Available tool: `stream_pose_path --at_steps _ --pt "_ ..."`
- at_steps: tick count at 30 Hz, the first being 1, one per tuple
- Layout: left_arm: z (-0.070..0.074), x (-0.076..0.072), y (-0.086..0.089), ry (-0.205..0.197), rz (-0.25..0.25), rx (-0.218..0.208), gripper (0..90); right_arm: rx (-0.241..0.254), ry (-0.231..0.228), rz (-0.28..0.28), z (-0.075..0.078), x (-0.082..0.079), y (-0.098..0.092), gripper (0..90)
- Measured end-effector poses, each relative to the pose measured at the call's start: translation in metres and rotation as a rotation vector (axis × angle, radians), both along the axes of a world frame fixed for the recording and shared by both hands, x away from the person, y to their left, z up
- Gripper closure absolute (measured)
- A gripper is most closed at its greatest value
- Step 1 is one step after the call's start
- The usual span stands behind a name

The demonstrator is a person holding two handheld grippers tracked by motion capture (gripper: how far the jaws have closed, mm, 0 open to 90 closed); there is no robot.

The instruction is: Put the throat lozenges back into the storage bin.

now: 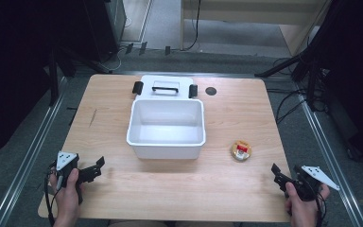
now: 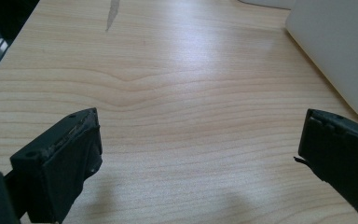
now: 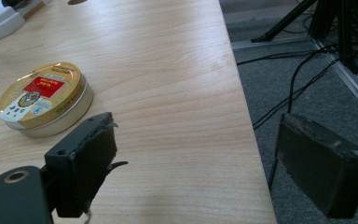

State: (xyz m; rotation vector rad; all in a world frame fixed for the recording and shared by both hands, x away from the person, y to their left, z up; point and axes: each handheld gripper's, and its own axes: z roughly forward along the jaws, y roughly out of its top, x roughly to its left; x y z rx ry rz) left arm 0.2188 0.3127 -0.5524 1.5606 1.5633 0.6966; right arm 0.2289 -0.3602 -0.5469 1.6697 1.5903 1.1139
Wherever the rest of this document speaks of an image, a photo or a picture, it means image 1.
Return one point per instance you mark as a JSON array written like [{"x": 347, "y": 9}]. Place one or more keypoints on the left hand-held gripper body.
[{"x": 66, "y": 167}]

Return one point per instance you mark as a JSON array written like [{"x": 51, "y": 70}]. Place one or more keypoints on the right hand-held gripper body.
[{"x": 310, "y": 183}]

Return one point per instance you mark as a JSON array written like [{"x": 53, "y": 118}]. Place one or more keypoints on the round yellow packet red label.
[{"x": 241, "y": 150}]

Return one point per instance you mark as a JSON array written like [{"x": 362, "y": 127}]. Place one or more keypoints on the white plastic storage box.
[{"x": 166, "y": 129}]

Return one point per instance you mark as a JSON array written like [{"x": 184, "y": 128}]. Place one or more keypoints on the person's right hand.
[{"x": 302, "y": 208}]

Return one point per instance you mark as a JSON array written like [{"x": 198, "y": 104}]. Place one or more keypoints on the person's left hand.
[{"x": 66, "y": 198}]

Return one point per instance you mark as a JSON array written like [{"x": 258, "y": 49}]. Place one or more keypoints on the black tripod stand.
[
  {"x": 308, "y": 60},
  {"x": 54, "y": 75}
]

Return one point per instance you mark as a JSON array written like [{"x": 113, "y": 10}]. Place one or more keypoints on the black round table grommet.
[{"x": 210, "y": 91}]

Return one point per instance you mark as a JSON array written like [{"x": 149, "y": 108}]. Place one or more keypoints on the dark curtain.
[
  {"x": 356, "y": 72},
  {"x": 12, "y": 72}
]

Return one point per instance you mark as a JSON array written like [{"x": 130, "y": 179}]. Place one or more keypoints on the black cabinet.
[{"x": 105, "y": 28}]

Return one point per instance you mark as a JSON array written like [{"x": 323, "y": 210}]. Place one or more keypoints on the light wooden bench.
[{"x": 252, "y": 12}]

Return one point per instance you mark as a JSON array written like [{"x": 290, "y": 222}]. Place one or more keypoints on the metal floor rail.
[
  {"x": 331, "y": 151},
  {"x": 28, "y": 154}
]

